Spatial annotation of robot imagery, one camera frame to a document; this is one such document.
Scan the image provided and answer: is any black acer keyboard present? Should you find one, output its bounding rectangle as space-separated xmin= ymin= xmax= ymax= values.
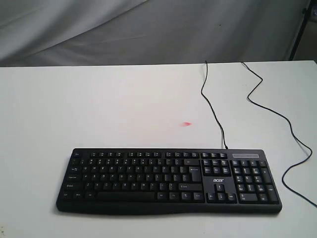
xmin=56 ymin=148 xmax=282 ymax=215

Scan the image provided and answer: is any grey backdrop cloth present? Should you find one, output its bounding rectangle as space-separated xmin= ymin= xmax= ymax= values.
xmin=0 ymin=0 xmax=310 ymax=66

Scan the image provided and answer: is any black tripod stand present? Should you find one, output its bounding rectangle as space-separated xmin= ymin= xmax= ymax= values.
xmin=288 ymin=0 xmax=314 ymax=61

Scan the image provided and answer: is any thin black loose cable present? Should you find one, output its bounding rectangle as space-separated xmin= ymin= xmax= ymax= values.
xmin=241 ymin=61 xmax=317 ymax=208

